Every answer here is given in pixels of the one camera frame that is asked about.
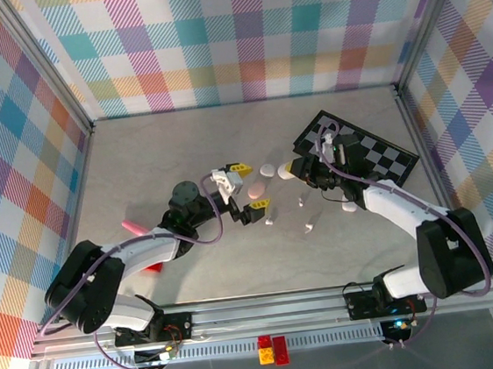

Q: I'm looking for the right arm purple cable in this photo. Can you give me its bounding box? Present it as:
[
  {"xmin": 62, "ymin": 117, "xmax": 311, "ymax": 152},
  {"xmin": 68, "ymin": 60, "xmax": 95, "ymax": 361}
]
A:
[{"xmin": 316, "ymin": 98, "xmax": 493, "ymax": 355}]

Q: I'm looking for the long red toy brick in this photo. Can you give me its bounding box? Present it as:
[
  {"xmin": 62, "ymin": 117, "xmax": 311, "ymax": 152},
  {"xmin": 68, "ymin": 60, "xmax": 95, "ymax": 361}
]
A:
[{"xmin": 271, "ymin": 335, "xmax": 290, "ymax": 366}]

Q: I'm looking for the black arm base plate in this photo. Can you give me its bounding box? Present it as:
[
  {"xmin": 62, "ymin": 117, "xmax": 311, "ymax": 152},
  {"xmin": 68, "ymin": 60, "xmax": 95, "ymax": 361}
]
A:
[
  {"xmin": 111, "ymin": 311, "xmax": 196, "ymax": 350},
  {"xmin": 343, "ymin": 282, "xmax": 428, "ymax": 321}
]

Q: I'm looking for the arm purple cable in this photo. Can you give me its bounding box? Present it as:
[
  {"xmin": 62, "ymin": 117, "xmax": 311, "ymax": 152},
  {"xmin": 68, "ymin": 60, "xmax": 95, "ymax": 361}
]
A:
[
  {"xmin": 25, "ymin": 173, "xmax": 239, "ymax": 369},
  {"xmin": 316, "ymin": 98, "xmax": 493, "ymax": 355}
]

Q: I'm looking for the aluminium mounting rail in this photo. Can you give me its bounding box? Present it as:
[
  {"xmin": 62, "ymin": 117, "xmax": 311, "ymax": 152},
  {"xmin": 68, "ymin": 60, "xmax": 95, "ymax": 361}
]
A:
[{"xmin": 26, "ymin": 268, "xmax": 493, "ymax": 362}]

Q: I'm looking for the black and white chessboard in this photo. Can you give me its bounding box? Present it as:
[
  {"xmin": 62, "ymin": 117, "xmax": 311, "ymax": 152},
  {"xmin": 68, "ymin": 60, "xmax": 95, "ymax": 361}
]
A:
[{"xmin": 288, "ymin": 100, "xmax": 424, "ymax": 198}]

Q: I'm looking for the pink plastic cone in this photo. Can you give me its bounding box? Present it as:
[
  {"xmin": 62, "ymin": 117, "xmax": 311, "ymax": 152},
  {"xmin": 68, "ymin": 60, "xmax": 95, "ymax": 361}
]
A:
[{"xmin": 121, "ymin": 218, "xmax": 146, "ymax": 237}]

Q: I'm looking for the pink earbud charging case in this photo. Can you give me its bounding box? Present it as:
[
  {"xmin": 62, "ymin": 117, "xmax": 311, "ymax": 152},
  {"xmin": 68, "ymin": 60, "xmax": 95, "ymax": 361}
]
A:
[{"xmin": 246, "ymin": 180, "xmax": 268, "ymax": 200}]

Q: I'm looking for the yellow toy brick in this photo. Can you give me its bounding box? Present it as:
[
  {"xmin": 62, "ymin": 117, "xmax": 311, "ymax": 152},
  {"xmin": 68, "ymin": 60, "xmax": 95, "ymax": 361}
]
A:
[{"xmin": 256, "ymin": 344, "xmax": 276, "ymax": 366}]

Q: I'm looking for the black electronics box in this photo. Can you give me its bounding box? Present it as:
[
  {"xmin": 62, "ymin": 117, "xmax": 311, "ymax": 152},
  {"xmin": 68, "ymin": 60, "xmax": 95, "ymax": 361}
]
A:
[
  {"xmin": 379, "ymin": 317, "xmax": 412, "ymax": 341},
  {"xmin": 133, "ymin": 344, "xmax": 178, "ymax": 368}
]

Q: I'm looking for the perforated grey cable duct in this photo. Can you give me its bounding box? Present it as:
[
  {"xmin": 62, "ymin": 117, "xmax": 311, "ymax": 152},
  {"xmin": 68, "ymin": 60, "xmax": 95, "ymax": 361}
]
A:
[{"xmin": 51, "ymin": 326, "xmax": 388, "ymax": 369}]

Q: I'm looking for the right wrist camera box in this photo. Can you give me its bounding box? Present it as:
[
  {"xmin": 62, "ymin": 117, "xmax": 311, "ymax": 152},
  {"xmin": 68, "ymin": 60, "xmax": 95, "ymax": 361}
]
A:
[{"xmin": 311, "ymin": 126, "xmax": 345, "ymax": 166}]

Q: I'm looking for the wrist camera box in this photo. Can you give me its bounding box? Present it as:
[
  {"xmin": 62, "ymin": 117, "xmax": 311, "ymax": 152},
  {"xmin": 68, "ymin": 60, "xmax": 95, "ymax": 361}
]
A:
[
  {"xmin": 311, "ymin": 126, "xmax": 345, "ymax": 166},
  {"xmin": 210, "ymin": 166, "xmax": 246, "ymax": 204}
]

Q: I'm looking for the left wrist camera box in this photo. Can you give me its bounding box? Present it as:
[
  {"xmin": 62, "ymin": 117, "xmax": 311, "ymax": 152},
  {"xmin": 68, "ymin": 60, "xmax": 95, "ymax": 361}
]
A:
[{"xmin": 210, "ymin": 166, "xmax": 246, "ymax": 204}]

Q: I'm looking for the white oval charging case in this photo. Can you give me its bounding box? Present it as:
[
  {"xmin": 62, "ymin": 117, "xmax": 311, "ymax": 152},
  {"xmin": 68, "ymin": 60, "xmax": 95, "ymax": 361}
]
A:
[{"xmin": 275, "ymin": 160, "xmax": 296, "ymax": 182}]

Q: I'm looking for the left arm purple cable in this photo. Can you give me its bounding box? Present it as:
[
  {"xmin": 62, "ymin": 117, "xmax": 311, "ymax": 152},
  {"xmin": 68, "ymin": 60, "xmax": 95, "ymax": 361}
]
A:
[{"xmin": 25, "ymin": 173, "xmax": 239, "ymax": 369}]

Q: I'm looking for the aluminium frame post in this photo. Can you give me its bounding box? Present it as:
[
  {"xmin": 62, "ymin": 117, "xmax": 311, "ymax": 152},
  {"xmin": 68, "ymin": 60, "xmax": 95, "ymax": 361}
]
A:
[
  {"xmin": 0, "ymin": 0, "xmax": 96, "ymax": 145},
  {"xmin": 383, "ymin": 0, "xmax": 484, "ymax": 99}
]

